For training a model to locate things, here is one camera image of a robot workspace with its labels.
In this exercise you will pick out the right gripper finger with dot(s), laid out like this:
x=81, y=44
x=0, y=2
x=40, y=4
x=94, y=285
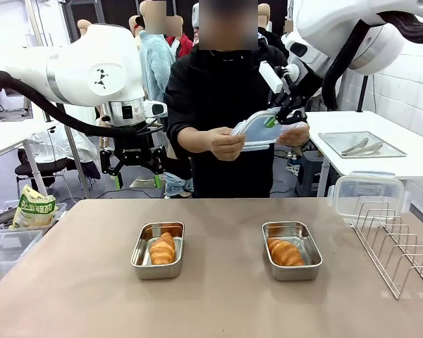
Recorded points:
x=275, y=118
x=298, y=116

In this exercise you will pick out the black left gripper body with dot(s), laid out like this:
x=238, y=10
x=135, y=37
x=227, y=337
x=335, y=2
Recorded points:
x=134, y=151

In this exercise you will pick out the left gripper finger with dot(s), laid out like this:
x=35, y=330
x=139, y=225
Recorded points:
x=158, y=160
x=107, y=162

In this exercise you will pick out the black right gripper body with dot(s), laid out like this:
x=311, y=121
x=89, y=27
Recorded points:
x=292, y=96

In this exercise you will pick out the clear plastic container lid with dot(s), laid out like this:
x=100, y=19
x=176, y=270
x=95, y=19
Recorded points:
x=257, y=135

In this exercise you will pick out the metal tongs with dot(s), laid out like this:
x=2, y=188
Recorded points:
x=361, y=148

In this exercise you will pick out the golden croissant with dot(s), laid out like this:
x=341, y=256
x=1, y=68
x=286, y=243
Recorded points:
x=162, y=250
x=285, y=251

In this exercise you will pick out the perforated metal baking tray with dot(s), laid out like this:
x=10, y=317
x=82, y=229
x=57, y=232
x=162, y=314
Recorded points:
x=387, y=149

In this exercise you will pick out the steel rectangular container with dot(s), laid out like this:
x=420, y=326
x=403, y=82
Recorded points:
x=296, y=271
x=155, y=273

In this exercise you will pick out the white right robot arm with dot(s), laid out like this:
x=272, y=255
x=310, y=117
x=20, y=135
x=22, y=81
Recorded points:
x=324, y=21

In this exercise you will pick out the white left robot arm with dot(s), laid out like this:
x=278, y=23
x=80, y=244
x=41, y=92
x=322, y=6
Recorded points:
x=91, y=67

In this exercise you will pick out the clear plastic containers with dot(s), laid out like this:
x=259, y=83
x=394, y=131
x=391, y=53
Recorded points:
x=366, y=192

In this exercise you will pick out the person's left hand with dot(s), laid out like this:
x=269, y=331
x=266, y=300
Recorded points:
x=294, y=137

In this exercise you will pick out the person's right hand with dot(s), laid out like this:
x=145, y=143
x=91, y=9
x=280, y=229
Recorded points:
x=227, y=144

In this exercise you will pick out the silver pole stand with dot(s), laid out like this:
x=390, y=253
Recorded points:
x=75, y=158

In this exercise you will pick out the white side table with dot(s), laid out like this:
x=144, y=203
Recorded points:
x=338, y=121

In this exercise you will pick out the grey stool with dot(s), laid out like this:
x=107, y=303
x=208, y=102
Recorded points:
x=308, y=172

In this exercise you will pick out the black chair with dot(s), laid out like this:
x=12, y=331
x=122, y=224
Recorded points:
x=46, y=165

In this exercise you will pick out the person in black jacket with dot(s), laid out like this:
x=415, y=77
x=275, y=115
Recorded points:
x=215, y=91

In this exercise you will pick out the clear plastic storage bin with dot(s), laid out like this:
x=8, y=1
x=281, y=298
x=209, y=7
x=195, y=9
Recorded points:
x=7, y=253
x=60, y=209

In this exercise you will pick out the black tripod stand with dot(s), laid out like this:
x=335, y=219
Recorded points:
x=362, y=95

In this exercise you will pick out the green yellow snack bag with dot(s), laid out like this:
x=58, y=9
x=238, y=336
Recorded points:
x=33, y=211

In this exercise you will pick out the white work table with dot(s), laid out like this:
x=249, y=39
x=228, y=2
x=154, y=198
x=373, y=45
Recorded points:
x=3, y=141

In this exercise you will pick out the mannequin in red jacket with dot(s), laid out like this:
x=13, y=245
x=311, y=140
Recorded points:
x=183, y=45

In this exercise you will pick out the mannequin in maroon sweater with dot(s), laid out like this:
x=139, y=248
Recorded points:
x=82, y=26

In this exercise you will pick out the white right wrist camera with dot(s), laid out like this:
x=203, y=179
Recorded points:
x=271, y=75

